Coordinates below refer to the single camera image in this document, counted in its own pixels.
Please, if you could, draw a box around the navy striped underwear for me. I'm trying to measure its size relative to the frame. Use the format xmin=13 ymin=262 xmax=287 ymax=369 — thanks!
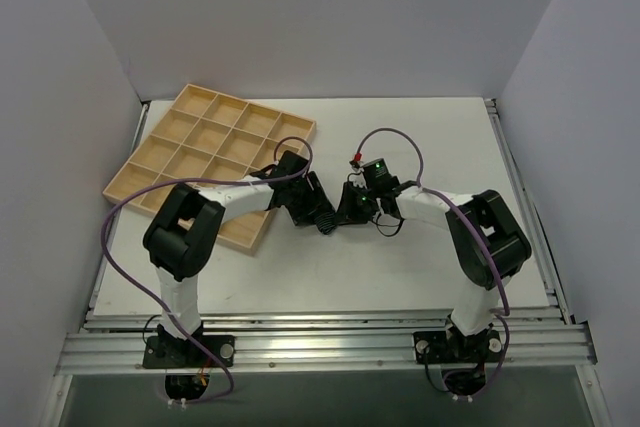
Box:
xmin=314 ymin=212 xmax=338 ymax=235

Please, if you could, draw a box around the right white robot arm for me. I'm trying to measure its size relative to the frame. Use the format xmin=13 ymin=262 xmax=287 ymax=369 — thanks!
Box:
xmin=336 ymin=154 xmax=532 ymax=360

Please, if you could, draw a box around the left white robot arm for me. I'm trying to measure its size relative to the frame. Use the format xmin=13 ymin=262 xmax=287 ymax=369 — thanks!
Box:
xmin=143 ymin=150 xmax=336 ymax=366

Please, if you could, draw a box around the wooden compartment tray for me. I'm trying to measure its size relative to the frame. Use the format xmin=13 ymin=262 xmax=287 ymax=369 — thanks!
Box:
xmin=103 ymin=84 xmax=316 ymax=257

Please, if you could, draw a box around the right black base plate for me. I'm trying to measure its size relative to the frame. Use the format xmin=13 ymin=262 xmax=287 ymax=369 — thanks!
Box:
xmin=412 ymin=327 xmax=503 ymax=364

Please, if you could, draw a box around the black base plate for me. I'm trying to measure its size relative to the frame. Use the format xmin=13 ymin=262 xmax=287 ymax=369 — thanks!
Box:
xmin=142 ymin=333 xmax=236 ymax=369
xmin=412 ymin=327 xmax=503 ymax=364

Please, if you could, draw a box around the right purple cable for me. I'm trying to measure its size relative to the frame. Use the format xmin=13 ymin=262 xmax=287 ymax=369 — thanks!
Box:
xmin=349 ymin=127 xmax=511 ymax=398

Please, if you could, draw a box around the purple cable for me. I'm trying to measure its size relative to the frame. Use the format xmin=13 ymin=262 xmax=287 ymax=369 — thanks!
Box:
xmin=349 ymin=127 xmax=511 ymax=398
xmin=99 ymin=136 xmax=314 ymax=404

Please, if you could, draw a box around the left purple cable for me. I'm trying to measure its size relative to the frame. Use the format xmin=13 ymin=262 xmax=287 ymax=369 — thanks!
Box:
xmin=99 ymin=136 xmax=314 ymax=404

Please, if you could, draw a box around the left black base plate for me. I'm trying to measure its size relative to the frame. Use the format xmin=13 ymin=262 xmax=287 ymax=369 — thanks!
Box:
xmin=142 ymin=333 xmax=236 ymax=369

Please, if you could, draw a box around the aluminium frame rail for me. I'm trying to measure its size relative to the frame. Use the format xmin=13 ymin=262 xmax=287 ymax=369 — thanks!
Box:
xmin=55 ymin=317 xmax=597 ymax=376

